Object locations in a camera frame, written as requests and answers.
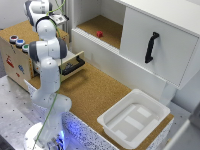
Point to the white cabinet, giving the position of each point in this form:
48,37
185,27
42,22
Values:
110,63

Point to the white sliding door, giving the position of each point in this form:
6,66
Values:
173,50

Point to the wooden drawer box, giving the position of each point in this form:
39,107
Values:
16,65

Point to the red button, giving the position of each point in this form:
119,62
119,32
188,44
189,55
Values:
13,38

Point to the pink block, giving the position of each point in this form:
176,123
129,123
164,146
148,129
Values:
99,33

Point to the white plastic box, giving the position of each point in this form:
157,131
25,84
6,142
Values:
133,121

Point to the green button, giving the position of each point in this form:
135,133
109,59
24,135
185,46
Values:
25,48

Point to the blue button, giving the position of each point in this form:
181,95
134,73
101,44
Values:
20,42

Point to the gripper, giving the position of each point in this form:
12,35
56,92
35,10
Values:
59,18

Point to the wooden drawer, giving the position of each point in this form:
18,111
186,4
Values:
74,74

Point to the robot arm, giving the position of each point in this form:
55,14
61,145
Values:
48,86

